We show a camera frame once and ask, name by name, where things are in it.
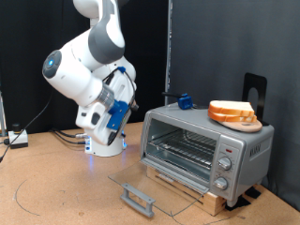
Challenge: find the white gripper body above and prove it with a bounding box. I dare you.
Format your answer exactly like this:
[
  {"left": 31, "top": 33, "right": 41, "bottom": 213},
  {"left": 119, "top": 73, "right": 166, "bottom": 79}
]
[{"left": 76, "top": 67, "right": 138, "bottom": 147}]

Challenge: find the black spatula with blue block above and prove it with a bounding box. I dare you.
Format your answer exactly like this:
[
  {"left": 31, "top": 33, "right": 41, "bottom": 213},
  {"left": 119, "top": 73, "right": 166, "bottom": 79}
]
[{"left": 161, "top": 91, "right": 210, "bottom": 111}]

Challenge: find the white bread slice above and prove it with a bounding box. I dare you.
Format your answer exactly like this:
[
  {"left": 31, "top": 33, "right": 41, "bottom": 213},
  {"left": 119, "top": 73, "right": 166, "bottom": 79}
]
[
  {"left": 207, "top": 110, "right": 258, "bottom": 124},
  {"left": 208, "top": 99, "right": 256, "bottom": 117}
]

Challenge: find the silver oven knob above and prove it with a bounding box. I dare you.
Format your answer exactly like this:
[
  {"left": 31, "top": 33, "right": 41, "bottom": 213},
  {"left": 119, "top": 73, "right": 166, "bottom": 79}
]
[
  {"left": 217, "top": 157, "right": 233, "bottom": 172},
  {"left": 213, "top": 176, "right": 229, "bottom": 191}
]

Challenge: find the wooden block under oven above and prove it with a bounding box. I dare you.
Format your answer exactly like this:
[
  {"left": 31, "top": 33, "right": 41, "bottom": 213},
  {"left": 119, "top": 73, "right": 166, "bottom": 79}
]
[{"left": 146, "top": 167, "right": 228, "bottom": 218}]

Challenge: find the silver toaster oven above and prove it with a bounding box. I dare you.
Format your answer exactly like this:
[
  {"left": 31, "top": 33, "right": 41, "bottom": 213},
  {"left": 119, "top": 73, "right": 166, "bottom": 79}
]
[{"left": 139, "top": 101, "right": 276, "bottom": 208}]

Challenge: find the grey emergency stop box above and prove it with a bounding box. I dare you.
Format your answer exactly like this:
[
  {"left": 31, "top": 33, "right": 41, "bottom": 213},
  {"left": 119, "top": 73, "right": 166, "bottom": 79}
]
[{"left": 7, "top": 123, "right": 29, "bottom": 150}]

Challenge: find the metal stand leg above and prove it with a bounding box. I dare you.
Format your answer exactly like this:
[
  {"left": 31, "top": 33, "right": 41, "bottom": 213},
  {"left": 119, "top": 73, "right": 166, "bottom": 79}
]
[{"left": 0, "top": 90, "right": 8, "bottom": 138}]

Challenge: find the black curtain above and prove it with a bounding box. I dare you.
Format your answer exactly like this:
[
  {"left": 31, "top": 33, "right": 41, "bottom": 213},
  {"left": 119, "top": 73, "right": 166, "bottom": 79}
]
[{"left": 0, "top": 0, "right": 170, "bottom": 136}]

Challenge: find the vertical metal pole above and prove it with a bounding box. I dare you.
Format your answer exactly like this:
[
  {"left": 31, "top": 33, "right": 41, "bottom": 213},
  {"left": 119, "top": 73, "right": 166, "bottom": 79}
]
[{"left": 164, "top": 0, "right": 173, "bottom": 106}]

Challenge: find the grey curtain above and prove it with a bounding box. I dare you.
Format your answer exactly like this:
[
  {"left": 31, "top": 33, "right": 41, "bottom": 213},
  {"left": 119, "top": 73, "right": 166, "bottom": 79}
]
[{"left": 170, "top": 0, "right": 300, "bottom": 211}]

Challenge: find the black metal bookend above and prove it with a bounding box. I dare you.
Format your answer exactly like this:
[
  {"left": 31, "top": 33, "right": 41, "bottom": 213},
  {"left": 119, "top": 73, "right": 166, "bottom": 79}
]
[{"left": 242, "top": 72, "right": 270, "bottom": 127}]

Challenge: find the base cable with silver connector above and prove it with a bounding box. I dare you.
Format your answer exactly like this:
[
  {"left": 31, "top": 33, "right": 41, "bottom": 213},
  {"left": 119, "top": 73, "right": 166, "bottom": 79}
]
[{"left": 51, "top": 127, "right": 92, "bottom": 141}]

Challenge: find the black base cable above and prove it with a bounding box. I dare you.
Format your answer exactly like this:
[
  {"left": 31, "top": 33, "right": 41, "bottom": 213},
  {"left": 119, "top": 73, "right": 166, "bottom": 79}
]
[{"left": 53, "top": 130, "right": 88, "bottom": 146}]

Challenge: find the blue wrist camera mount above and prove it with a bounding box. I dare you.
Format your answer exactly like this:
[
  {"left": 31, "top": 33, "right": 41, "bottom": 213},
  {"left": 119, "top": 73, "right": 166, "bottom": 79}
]
[{"left": 106, "top": 65, "right": 139, "bottom": 131}]

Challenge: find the long black camera cable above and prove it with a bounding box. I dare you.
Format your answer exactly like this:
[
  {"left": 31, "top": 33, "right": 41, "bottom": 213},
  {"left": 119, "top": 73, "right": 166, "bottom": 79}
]
[{"left": 0, "top": 67, "right": 139, "bottom": 163}]

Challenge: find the metal wire oven rack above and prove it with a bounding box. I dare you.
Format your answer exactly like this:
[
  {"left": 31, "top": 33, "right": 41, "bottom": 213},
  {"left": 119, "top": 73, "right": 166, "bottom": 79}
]
[{"left": 147, "top": 129, "right": 218, "bottom": 170}]

